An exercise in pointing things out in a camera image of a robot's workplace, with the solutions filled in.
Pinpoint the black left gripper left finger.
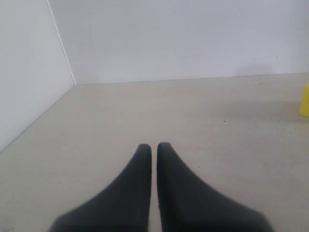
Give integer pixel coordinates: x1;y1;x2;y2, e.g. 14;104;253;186
50;144;152;232

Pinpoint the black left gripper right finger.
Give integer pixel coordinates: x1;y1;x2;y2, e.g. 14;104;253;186
156;143;273;232

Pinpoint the yellow cube block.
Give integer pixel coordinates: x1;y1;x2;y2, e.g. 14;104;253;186
299;83;309;117

